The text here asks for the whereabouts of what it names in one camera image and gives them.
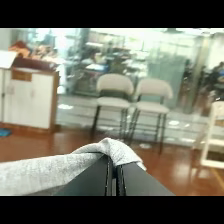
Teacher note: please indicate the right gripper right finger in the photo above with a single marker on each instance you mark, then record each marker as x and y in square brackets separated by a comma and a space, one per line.
[140, 183]

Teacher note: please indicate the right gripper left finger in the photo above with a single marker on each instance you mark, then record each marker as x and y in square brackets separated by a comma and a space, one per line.
[90, 181]

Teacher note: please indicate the grey T-shirt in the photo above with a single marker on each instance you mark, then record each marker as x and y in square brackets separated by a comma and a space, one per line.
[43, 173]

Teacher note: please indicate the white wooden stand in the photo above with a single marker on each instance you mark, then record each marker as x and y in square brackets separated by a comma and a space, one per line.
[213, 146]

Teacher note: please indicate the beige chair with black legs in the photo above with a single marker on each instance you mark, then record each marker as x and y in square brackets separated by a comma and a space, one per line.
[154, 89]
[114, 85]

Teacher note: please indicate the white cabinet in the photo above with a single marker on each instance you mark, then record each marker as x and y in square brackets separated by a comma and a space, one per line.
[30, 100]

